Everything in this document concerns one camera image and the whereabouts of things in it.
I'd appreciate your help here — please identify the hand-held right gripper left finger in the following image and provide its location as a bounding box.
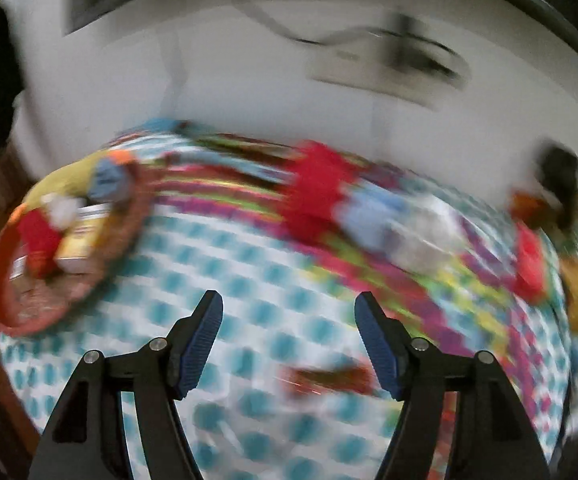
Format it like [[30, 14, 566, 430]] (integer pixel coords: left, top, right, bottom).
[[28, 290, 224, 480]]

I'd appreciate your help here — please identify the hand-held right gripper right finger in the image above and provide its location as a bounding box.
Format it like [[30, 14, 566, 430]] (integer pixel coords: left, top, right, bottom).
[[354, 291, 552, 480]]

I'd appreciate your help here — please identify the red brown round tray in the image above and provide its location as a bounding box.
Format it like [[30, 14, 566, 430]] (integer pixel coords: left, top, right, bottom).
[[0, 157, 157, 338]]

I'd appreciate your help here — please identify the light blue sock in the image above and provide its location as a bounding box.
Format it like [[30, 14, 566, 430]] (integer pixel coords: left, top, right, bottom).
[[89, 157, 132, 203], [339, 192, 410, 256]]

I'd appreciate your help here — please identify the red box with barcode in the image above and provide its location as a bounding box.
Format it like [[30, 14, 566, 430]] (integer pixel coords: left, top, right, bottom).
[[16, 207, 64, 281]]

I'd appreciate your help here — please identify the red gold snack wrapper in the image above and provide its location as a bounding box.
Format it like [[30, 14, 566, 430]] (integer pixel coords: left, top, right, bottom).
[[279, 362, 374, 396]]

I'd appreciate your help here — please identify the white rolled sock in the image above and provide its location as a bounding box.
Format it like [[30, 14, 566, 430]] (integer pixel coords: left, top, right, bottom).
[[389, 195, 462, 273]]

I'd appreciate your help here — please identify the small yellow box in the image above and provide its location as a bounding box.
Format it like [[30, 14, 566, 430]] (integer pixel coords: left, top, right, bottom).
[[54, 204, 117, 275]]

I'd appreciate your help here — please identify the red sock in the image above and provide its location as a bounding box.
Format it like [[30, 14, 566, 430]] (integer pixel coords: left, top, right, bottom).
[[279, 141, 354, 243]]

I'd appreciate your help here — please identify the red green box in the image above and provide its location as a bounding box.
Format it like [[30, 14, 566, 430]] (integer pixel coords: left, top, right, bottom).
[[511, 222, 550, 303]]

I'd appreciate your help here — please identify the orange snack packet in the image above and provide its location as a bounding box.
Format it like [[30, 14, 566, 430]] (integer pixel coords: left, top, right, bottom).
[[511, 191, 550, 221]]

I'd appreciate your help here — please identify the yellow green plush duck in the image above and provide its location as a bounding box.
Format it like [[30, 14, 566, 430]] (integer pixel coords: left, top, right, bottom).
[[9, 147, 140, 226]]

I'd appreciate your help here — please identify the black clamp holder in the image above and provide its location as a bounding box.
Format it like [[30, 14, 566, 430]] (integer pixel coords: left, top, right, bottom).
[[539, 142, 578, 231]]

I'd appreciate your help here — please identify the black plug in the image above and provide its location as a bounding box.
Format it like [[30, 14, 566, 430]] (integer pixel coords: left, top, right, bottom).
[[419, 45, 470, 81]]

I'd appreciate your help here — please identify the black charger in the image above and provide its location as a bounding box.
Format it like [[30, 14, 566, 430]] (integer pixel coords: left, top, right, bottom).
[[384, 12, 420, 68]]

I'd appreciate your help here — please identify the white wall power outlet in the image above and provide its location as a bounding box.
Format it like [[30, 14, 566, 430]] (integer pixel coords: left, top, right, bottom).
[[384, 55, 470, 111]]

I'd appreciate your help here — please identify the white wall socket plate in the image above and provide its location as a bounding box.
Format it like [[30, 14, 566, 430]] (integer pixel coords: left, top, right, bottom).
[[309, 45, 394, 93]]

